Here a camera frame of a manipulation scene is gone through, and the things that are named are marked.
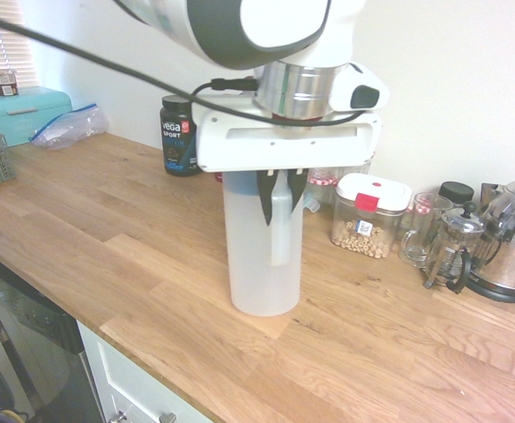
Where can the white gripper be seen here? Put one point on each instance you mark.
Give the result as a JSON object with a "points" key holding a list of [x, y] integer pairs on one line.
{"points": [[240, 150]]}

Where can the clear pitcher with blue lid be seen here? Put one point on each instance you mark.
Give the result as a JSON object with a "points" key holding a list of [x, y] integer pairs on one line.
{"points": [[257, 264]]}

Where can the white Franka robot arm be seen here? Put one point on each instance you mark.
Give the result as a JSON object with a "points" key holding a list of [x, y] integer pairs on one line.
{"points": [[284, 22]]}

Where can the glass container with teal lid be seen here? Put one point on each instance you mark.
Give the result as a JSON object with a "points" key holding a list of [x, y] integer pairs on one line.
{"points": [[311, 205]]}

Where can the jar with red checkered lid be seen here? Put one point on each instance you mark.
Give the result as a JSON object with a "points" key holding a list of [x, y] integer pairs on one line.
{"points": [[323, 180], [421, 203]]}

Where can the cereal container with white lid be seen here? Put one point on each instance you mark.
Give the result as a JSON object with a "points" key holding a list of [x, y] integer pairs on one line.
{"points": [[363, 238]]}

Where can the black Vega protein tub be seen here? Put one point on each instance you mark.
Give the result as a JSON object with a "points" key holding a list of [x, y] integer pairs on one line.
{"points": [[176, 141]]}

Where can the clear glass mug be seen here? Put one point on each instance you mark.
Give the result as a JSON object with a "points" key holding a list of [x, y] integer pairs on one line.
{"points": [[416, 251]]}

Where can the jar with black lid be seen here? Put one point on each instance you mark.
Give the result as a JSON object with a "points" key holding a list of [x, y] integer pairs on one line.
{"points": [[456, 191]]}

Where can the glass French press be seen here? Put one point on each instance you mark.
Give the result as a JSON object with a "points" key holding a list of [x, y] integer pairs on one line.
{"points": [[453, 247]]}

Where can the clear zip bag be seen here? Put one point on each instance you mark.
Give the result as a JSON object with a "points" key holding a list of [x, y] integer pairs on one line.
{"points": [[70, 130]]}

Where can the steel electric kettle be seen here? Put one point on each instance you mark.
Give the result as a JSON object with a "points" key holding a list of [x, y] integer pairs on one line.
{"points": [[509, 247]]}

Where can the teal bread box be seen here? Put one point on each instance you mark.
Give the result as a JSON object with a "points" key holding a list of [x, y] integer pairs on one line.
{"points": [[28, 119]]}

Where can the dark dishwasher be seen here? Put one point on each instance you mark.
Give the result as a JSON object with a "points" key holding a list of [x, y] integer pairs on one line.
{"points": [[32, 326]]}

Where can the white window blind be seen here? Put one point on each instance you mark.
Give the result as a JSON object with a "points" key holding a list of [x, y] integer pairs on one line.
{"points": [[2, 57]]}

